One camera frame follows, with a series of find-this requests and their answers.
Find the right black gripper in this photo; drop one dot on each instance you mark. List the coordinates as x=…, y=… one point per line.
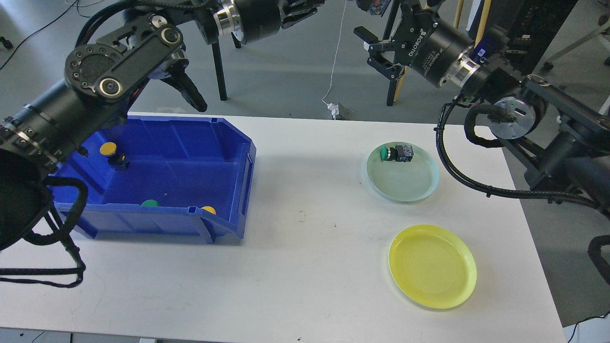
x=424, y=43

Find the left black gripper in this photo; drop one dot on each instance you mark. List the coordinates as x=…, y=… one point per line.
x=260, y=19

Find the green push button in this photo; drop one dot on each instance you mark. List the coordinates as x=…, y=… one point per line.
x=396, y=153
x=150, y=203

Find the yellow push button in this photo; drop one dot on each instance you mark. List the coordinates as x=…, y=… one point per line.
x=209, y=209
x=115, y=159
x=373, y=7

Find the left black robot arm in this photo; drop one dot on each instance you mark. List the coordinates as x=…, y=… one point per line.
x=118, y=51

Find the light green plate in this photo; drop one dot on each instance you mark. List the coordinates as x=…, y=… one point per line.
x=403, y=181

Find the yellow push button front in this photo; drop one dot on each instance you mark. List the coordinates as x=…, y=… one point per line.
x=209, y=209

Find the yellow plate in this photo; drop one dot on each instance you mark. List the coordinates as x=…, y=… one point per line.
x=432, y=266

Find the green push button front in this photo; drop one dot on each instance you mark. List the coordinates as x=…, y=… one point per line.
x=150, y=203

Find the wooden leg left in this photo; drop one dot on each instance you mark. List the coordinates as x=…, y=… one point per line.
x=399, y=84

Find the wooden leg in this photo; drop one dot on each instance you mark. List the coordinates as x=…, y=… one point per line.
x=482, y=20
x=399, y=84

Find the black stand leg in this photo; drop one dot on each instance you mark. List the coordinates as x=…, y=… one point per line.
x=389, y=31

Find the black tripod legs left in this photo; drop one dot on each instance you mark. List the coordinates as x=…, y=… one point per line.
x=218, y=63

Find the wooden leg right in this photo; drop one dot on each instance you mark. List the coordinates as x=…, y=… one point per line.
x=482, y=20

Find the white power adapter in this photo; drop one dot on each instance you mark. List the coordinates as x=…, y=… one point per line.
x=338, y=111

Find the black cabinet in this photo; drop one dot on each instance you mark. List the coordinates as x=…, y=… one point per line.
x=529, y=26

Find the blue plastic bin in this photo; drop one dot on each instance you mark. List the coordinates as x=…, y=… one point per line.
x=182, y=163

